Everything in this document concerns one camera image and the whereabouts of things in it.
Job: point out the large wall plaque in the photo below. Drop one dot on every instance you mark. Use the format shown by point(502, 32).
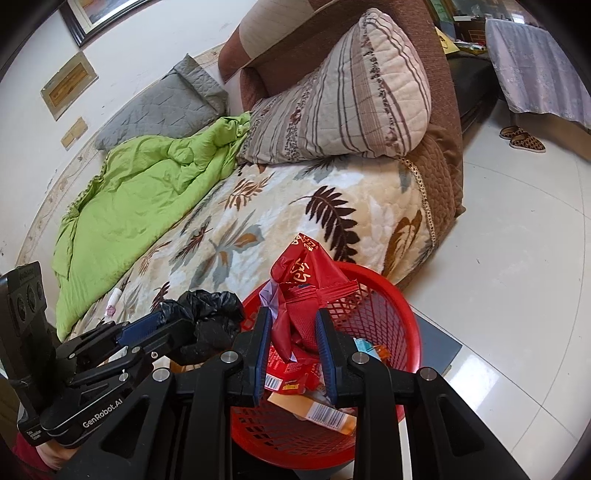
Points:
point(69, 85)

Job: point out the person's left forearm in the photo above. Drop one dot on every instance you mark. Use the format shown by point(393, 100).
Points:
point(51, 457)

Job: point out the grey quilted pillow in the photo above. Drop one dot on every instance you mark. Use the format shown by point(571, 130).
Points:
point(157, 106)

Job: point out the black plastic bag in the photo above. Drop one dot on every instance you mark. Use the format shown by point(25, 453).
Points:
point(207, 318)

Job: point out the grey floor scale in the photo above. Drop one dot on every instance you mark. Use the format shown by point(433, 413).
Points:
point(436, 341)

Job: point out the red snack bag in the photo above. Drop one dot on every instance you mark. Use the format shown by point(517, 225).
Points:
point(304, 286)

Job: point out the green quilt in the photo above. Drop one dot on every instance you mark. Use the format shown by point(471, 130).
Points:
point(138, 207)

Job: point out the small wall plaque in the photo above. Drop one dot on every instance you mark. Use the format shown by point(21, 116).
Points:
point(74, 134)

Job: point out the leaf printed blanket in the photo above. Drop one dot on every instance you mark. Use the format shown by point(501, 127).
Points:
point(286, 212)

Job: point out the dark framed picture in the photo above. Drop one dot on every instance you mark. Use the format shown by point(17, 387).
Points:
point(101, 18)

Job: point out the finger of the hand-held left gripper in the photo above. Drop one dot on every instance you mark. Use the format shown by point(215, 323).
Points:
point(161, 347)
point(138, 330)

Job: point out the orange medicine box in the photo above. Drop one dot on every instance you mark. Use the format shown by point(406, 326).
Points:
point(318, 410)

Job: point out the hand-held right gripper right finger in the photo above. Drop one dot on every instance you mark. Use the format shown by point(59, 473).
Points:
point(325, 355)

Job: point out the teal tissue pack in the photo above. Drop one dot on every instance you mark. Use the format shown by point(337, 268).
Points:
point(362, 346)

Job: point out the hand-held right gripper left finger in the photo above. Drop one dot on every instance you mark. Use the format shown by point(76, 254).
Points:
point(263, 350)

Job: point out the brown patterned slipper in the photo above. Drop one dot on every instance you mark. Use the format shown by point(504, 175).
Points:
point(528, 144)
point(512, 132)

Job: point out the striped beige pillow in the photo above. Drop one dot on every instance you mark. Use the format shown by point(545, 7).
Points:
point(341, 92)

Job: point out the table with lilac cloth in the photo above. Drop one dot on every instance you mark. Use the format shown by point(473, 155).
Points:
point(535, 69)

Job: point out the orange sachet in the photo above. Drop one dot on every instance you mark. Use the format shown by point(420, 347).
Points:
point(382, 353)

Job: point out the small white bottle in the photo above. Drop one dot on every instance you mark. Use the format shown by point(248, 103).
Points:
point(113, 302)

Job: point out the red plastic basket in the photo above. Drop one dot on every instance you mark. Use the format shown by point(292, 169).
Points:
point(388, 314)

